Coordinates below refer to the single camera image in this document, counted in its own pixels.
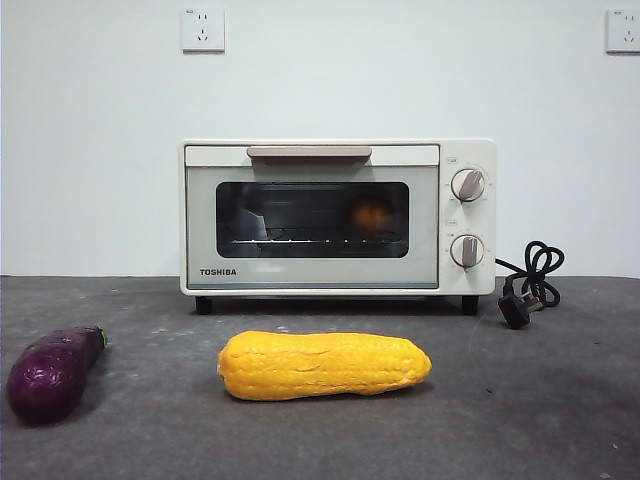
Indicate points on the brown potato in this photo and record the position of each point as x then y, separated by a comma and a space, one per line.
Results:
367, 216

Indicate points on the yellow corn cob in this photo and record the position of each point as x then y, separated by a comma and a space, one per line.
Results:
320, 367

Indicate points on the large round oven knob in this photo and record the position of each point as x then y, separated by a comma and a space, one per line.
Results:
469, 185

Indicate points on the white Toshiba toaster oven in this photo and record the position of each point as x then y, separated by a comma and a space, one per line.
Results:
470, 150

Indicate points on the small round oven knob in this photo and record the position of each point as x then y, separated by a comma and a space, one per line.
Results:
467, 250

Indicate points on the purple eggplant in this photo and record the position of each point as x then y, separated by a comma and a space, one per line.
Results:
50, 375

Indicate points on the white wall socket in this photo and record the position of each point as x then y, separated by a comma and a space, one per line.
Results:
625, 31
203, 30

